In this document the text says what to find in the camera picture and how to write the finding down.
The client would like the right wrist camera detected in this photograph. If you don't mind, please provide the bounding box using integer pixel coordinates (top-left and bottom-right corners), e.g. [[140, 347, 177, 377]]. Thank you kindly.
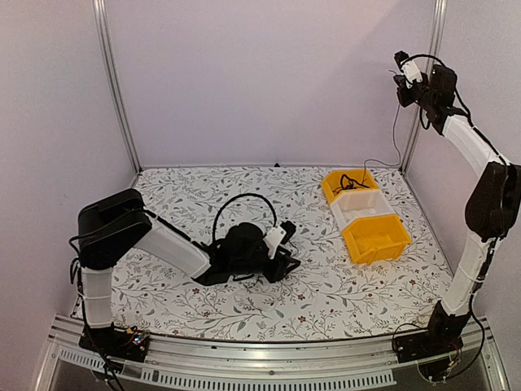
[[394, 51, 423, 88]]

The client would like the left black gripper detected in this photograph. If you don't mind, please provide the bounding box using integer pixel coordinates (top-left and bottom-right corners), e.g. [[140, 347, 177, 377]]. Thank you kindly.
[[231, 250, 301, 285]]

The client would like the thick black cable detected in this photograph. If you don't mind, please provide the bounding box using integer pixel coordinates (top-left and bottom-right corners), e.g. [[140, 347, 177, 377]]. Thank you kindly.
[[337, 174, 372, 191]]

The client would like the arm black hose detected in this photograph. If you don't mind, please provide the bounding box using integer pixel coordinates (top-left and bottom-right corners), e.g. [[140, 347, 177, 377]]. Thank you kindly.
[[212, 193, 278, 245], [402, 53, 447, 70]]

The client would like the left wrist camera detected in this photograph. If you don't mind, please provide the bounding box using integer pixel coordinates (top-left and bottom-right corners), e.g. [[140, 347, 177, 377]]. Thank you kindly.
[[264, 221, 296, 259]]

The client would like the left arm black hose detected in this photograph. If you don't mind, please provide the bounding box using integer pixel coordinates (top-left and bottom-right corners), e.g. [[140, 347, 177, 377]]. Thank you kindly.
[[212, 193, 278, 245]]

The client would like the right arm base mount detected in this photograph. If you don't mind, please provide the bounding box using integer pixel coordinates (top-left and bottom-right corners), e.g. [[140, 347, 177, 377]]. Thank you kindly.
[[392, 315, 463, 383]]

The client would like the floral table mat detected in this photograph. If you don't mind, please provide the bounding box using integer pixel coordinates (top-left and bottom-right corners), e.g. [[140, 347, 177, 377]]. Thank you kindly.
[[112, 167, 452, 341]]

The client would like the near yellow bin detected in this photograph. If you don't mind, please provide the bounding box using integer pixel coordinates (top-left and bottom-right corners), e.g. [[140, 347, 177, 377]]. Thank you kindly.
[[342, 213, 412, 264]]

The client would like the right arm black hose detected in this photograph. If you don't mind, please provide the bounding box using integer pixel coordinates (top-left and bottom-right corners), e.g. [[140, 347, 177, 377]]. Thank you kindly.
[[402, 53, 447, 70]]

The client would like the aluminium front rail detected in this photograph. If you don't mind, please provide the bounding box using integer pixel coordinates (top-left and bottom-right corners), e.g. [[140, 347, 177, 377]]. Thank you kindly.
[[34, 315, 510, 390]]

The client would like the long thin black cable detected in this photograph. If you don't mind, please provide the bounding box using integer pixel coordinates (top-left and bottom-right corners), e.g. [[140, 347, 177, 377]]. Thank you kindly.
[[361, 68, 404, 180]]

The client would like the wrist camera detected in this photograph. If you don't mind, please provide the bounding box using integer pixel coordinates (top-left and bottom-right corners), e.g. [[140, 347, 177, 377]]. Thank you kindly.
[[264, 221, 296, 259], [394, 51, 423, 88]]

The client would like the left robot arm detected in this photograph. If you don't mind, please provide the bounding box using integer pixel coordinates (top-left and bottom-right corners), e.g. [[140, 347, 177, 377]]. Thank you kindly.
[[69, 189, 300, 354]]

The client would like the left aluminium frame post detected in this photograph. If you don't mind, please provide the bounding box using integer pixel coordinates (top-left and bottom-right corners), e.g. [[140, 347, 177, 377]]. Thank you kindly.
[[92, 0, 142, 174]]

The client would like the white translucent bin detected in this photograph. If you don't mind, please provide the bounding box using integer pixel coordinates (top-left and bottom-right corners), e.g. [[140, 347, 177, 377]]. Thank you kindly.
[[330, 189, 395, 230]]

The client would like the aluminium frame post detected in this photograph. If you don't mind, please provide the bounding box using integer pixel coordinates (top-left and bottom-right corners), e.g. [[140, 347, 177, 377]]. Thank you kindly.
[[92, 0, 142, 174], [399, 0, 448, 172]]

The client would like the right aluminium frame post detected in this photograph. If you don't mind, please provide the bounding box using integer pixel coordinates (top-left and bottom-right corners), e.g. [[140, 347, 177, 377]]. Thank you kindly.
[[399, 0, 448, 172]]

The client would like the far yellow bin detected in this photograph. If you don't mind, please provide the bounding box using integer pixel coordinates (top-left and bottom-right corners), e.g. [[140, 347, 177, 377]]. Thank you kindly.
[[321, 169, 379, 204]]

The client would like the yellow bin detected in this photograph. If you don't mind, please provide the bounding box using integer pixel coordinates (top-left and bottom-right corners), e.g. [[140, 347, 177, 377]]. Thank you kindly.
[[321, 169, 379, 204], [342, 213, 412, 264]]

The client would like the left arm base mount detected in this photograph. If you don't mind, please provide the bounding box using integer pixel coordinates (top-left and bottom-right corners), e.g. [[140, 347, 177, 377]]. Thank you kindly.
[[79, 301, 150, 362]]

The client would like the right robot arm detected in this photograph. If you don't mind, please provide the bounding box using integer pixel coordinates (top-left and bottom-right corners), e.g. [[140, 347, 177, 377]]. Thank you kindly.
[[394, 58, 520, 355]]

